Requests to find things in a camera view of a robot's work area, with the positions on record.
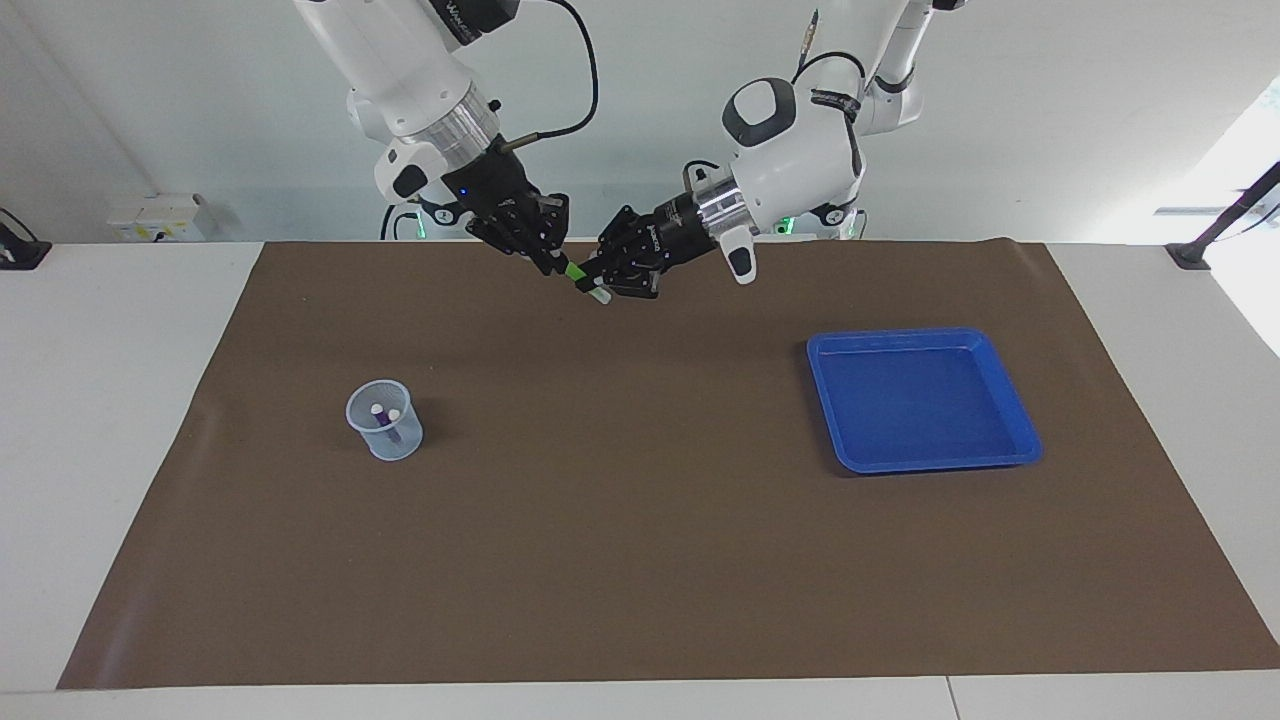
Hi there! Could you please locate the black table clamp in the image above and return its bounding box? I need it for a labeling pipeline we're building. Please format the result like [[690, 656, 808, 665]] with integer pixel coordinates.
[[0, 208, 53, 271]]

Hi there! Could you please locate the black stand with pole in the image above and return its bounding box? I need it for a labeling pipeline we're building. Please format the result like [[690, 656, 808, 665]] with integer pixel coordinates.
[[1165, 160, 1280, 271]]

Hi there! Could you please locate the clear plastic cup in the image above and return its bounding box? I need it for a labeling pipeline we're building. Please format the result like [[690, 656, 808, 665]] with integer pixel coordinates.
[[346, 381, 425, 464]]

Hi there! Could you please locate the blue plastic tray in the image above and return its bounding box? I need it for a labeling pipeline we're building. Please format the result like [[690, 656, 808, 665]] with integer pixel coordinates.
[[806, 327, 1044, 475]]

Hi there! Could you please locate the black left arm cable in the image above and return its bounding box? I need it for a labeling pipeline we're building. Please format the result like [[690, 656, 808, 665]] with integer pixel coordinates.
[[683, 8, 866, 193]]

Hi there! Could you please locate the brown table mat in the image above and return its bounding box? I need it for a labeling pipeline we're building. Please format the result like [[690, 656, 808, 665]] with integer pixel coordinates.
[[57, 240, 1280, 691]]

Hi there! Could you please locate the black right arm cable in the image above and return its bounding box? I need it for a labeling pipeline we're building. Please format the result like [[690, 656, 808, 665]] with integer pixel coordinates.
[[500, 0, 599, 151]]

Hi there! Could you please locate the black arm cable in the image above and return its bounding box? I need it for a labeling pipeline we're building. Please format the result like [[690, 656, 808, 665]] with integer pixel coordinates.
[[683, 8, 866, 193], [500, 0, 599, 151]]

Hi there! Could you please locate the green pen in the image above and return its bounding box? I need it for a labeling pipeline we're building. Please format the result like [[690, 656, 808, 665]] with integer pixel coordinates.
[[560, 258, 613, 305]]

